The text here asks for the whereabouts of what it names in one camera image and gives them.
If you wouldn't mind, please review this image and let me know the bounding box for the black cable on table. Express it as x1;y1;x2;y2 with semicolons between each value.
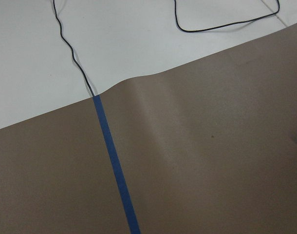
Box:
52;0;98;98

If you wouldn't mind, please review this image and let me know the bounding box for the looping black table cable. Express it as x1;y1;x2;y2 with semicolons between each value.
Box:
174;0;280;33

